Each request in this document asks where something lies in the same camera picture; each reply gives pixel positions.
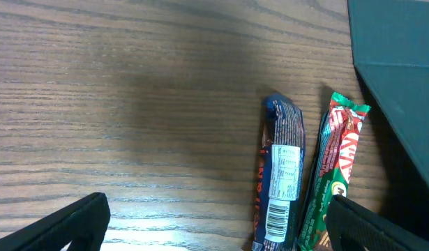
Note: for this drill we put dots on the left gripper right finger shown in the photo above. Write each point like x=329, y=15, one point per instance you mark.
x=352, y=227

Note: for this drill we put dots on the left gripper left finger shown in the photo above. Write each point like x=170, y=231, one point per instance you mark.
x=78, y=226

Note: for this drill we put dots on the purple white chocolate bar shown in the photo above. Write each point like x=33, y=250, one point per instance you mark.
x=279, y=177

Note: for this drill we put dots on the red green candy bar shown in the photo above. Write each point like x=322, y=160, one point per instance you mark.
x=332, y=166

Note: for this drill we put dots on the dark green open box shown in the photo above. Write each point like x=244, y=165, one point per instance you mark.
x=390, y=45

